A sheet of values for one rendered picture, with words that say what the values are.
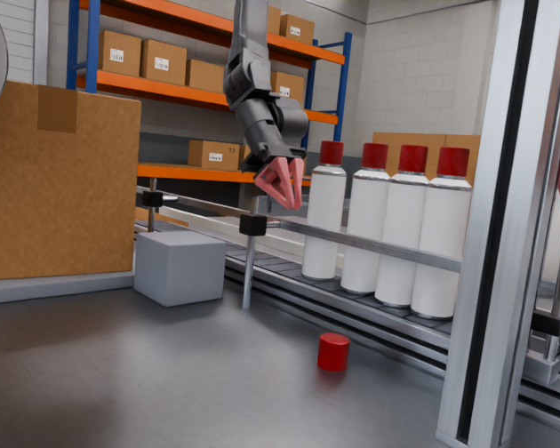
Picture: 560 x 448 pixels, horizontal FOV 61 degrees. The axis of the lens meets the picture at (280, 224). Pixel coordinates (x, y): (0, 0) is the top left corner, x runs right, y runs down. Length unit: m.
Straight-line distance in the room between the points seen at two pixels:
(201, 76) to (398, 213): 4.04
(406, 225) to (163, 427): 0.36
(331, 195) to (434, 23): 5.80
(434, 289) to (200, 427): 0.31
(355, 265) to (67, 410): 0.38
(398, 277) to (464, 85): 5.29
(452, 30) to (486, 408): 5.93
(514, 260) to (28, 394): 0.41
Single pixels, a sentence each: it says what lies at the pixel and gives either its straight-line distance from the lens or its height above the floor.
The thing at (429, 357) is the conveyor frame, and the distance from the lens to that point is 0.58.
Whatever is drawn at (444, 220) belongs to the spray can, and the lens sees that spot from 0.58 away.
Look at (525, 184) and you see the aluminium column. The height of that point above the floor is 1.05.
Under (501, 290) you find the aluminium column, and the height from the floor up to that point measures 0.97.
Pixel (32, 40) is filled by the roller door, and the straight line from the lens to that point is 4.81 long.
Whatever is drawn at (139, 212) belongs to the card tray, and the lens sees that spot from 1.48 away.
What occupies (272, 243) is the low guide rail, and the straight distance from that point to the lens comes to 0.84.
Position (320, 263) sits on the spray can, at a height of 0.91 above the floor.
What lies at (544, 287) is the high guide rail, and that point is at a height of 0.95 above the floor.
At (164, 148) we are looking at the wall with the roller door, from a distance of 5.17.
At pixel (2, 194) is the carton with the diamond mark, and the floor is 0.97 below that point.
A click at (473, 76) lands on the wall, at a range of 5.83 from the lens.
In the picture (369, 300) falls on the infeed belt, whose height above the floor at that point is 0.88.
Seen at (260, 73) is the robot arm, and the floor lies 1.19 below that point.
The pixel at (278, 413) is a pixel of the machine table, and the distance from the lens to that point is 0.45.
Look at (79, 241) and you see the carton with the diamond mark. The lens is 0.77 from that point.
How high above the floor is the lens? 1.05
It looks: 8 degrees down
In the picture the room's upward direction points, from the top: 6 degrees clockwise
